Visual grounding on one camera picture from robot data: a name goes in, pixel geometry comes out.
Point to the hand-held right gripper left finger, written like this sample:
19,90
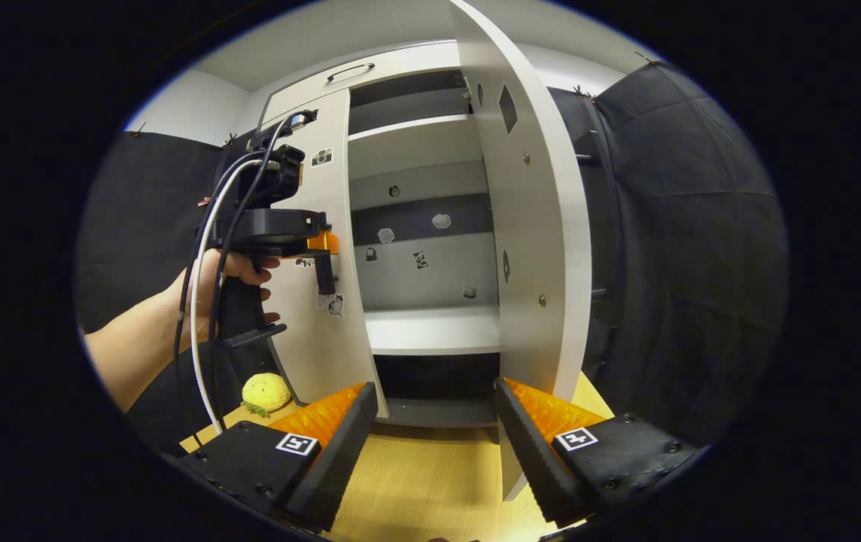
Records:
336,452

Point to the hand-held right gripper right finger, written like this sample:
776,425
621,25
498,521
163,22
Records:
540,459

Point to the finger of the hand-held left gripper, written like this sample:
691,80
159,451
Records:
323,242

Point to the cabinet door with camera sticker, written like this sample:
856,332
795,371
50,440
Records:
325,346

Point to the beige double-door shoe cabinet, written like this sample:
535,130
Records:
430,331

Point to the cabinet door with headphone sticker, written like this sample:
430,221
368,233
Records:
528,248

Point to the beige cabinet drawer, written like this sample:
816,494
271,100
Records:
415,64

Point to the yellow plush toy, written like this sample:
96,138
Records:
265,391

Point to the black backdrop cloth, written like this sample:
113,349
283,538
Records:
686,226

